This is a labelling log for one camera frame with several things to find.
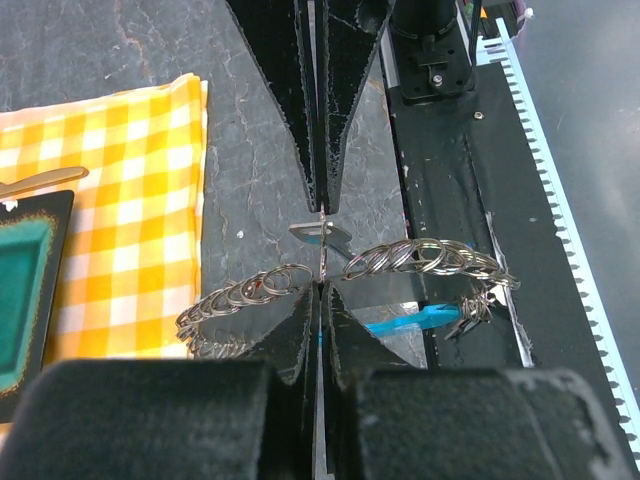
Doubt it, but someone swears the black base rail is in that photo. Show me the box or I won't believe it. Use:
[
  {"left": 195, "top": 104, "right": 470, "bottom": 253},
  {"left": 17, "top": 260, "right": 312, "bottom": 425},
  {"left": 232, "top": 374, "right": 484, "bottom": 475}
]
[{"left": 389, "top": 63, "right": 607, "bottom": 376}]

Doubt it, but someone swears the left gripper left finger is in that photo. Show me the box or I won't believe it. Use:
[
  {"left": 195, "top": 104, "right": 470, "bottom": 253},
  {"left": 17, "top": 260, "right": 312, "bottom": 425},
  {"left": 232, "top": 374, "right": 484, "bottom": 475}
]
[{"left": 1, "top": 285, "right": 320, "bottom": 479}]

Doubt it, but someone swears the large keyring organiser with rings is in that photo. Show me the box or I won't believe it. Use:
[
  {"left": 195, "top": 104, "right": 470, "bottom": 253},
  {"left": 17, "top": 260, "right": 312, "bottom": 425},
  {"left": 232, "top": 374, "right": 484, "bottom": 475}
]
[{"left": 176, "top": 237, "right": 521, "bottom": 357}]

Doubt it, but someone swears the silver key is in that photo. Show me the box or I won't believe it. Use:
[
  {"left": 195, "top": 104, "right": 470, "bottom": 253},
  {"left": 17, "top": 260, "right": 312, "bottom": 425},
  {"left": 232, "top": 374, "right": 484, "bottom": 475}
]
[{"left": 288, "top": 222, "right": 355, "bottom": 261}]

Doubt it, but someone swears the gold knife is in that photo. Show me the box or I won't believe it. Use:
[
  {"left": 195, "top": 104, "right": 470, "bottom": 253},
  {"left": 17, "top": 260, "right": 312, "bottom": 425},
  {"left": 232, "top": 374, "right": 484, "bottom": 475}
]
[{"left": 0, "top": 166, "right": 89, "bottom": 198}]

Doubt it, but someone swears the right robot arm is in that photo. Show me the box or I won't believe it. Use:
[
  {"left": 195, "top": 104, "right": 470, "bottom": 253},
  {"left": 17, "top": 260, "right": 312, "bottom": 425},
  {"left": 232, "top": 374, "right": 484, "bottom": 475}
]
[{"left": 227, "top": 1, "right": 482, "bottom": 214}]

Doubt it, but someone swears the orange checkered cloth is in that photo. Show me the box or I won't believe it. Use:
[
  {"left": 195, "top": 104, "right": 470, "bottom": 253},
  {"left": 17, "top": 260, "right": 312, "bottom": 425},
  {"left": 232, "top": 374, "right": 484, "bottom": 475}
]
[{"left": 1, "top": 74, "right": 208, "bottom": 364}]

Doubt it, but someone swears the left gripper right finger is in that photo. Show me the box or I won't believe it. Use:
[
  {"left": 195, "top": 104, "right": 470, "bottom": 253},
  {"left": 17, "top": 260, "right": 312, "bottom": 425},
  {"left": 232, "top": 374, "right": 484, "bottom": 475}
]
[{"left": 321, "top": 285, "right": 633, "bottom": 479}]

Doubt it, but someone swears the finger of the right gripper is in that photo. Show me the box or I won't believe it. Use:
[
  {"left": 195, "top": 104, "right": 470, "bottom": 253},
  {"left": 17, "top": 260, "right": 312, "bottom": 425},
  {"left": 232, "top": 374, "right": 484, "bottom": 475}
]
[
  {"left": 314, "top": 0, "right": 394, "bottom": 213},
  {"left": 226, "top": 0, "right": 318, "bottom": 212}
]

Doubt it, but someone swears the white cable duct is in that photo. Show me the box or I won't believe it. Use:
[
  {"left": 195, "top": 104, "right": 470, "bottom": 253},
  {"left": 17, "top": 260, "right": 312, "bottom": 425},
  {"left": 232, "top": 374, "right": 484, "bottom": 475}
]
[{"left": 477, "top": 17, "right": 639, "bottom": 462}]

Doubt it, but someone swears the black teal square plate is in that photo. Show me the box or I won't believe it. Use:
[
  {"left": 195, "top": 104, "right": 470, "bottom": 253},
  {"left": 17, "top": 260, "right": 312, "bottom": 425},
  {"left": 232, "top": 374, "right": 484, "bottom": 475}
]
[{"left": 1, "top": 190, "right": 74, "bottom": 424}]

